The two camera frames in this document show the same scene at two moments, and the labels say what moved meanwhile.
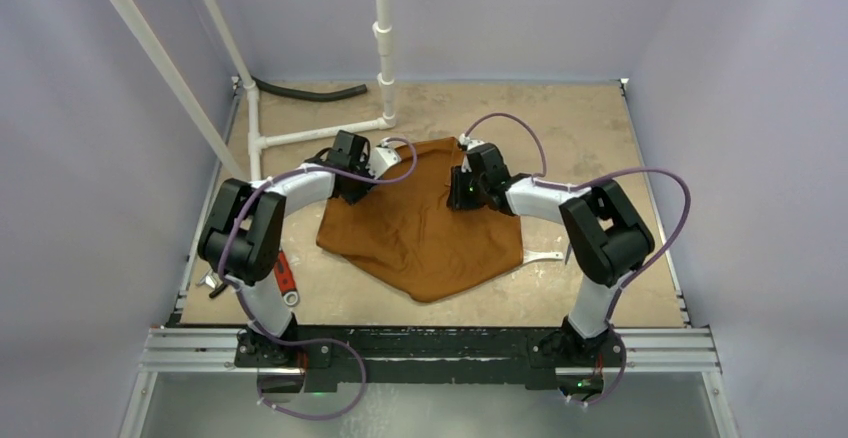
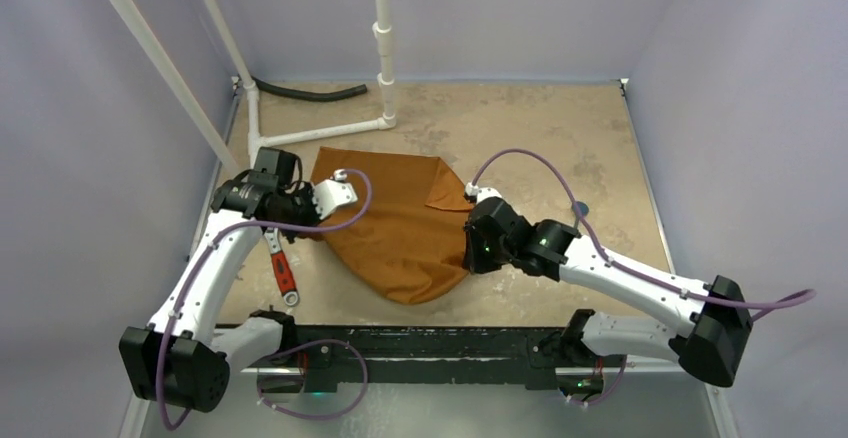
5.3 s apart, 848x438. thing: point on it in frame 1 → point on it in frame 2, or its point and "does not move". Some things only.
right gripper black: [460, 193] → [477, 243]
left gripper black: [351, 197] → [306, 192]
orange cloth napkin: [402, 232] does not move
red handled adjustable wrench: [285, 278] does not move
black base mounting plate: [437, 354] does not move
